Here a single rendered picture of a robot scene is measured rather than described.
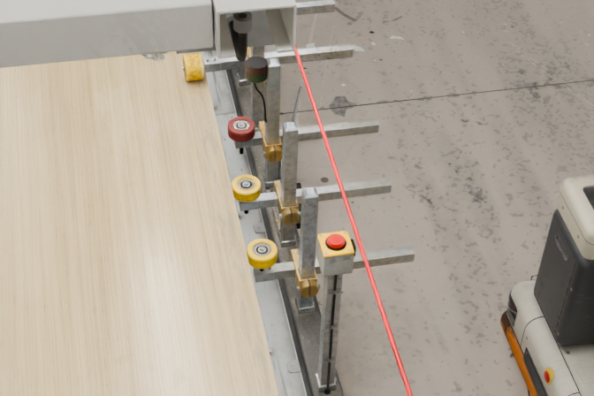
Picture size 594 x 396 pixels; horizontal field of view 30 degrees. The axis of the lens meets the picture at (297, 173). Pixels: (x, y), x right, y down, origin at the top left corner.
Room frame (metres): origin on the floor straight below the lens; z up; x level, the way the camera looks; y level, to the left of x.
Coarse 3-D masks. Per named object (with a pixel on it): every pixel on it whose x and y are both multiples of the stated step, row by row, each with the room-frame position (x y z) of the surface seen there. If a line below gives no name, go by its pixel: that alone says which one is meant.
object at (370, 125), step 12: (360, 120) 2.56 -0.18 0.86; (372, 120) 2.56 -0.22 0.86; (300, 132) 2.50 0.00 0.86; (312, 132) 2.50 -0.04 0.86; (336, 132) 2.51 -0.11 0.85; (348, 132) 2.52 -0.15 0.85; (360, 132) 2.53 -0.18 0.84; (372, 132) 2.54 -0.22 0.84; (240, 144) 2.45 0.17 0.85; (252, 144) 2.46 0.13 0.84
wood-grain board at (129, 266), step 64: (64, 64) 2.73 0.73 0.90; (128, 64) 2.74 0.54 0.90; (0, 128) 2.42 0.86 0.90; (64, 128) 2.43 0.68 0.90; (128, 128) 2.44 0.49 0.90; (192, 128) 2.45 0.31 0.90; (0, 192) 2.15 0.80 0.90; (64, 192) 2.16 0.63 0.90; (128, 192) 2.17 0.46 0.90; (192, 192) 2.18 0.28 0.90; (0, 256) 1.92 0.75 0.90; (64, 256) 1.93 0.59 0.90; (128, 256) 1.93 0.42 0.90; (192, 256) 1.94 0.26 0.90; (0, 320) 1.71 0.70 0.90; (64, 320) 1.72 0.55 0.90; (128, 320) 1.72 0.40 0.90; (192, 320) 1.73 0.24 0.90; (256, 320) 1.74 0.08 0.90; (0, 384) 1.52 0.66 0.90; (64, 384) 1.53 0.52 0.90; (128, 384) 1.54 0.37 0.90; (192, 384) 1.54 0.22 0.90; (256, 384) 1.55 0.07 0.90
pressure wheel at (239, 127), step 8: (232, 120) 2.48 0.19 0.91; (240, 120) 2.49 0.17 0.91; (248, 120) 2.49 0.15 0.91; (232, 128) 2.45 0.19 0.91; (240, 128) 2.45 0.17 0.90; (248, 128) 2.45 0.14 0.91; (232, 136) 2.43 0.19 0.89; (240, 136) 2.43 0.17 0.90; (248, 136) 2.43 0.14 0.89; (240, 152) 2.46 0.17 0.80
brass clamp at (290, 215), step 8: (280, 192) 2.24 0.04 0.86; (280, 200) 2.20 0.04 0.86; (296, 200) 2.21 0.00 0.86; (280, 208) 2.18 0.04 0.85; (288, 208) 2.17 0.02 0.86; (296, 208) 2.18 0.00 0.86; (280, 216) 2.16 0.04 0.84; (288, 216) 2.16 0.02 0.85; (296, 216) 2.16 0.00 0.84; (288, 224) 2.16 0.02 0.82
